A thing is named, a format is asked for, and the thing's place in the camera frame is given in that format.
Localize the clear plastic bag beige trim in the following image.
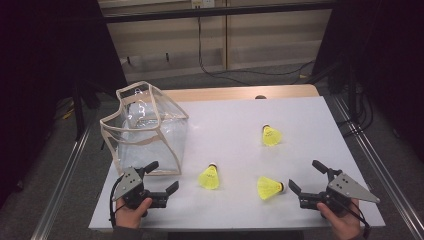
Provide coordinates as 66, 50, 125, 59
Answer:
99, 80, 190, 177

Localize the left hand-held gripper black cable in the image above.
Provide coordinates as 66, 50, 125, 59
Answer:
109, 176, 126, 228

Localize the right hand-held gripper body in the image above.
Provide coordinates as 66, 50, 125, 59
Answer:
298, 168, 381, 215

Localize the yellow shuttlecock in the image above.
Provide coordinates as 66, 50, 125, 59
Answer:
197, 162, 221, 191
256, 176, 287, 201
261, 124, 283, 147

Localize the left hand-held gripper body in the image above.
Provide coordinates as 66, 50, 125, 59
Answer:
112, 166, 169, 210

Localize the person's left hand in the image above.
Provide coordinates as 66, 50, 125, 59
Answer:
114, 197, 154, 230

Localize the black horizontal bar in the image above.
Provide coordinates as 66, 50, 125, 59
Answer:
103, 1, 338, 24

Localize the hand-held gripper black cable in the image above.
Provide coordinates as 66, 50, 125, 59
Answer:
343, 199, 372, 239
109, 176, 126, 228

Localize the black metal stand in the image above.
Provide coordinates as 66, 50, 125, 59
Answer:
71, 79, 101, 141

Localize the right hand-held gripper black cable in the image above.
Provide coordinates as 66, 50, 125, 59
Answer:
343, 199, 372, 239

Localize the white table cover sheet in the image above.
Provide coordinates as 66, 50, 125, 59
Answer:
88, 96, 387, 232

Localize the aluminium floor rail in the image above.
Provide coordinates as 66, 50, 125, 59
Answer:
331, 94, 424, 239
31, 123, 93, 240

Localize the bundle of black cables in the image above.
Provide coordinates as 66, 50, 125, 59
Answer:
336, 83, 374, 138

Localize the white wall socket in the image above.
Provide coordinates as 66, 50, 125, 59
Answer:
190, 0, 216, 9

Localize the black curtain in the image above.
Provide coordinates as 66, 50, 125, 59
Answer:
0, 0, 128, 208
311, 0, 424, 164

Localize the black floor cable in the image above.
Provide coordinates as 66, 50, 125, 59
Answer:
198, 16, 316, 86

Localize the light wooden shelf unit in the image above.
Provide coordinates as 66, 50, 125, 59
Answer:
98, 0, 334, 83

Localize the person's right hand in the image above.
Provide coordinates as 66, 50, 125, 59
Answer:
316, 198, 363, 240

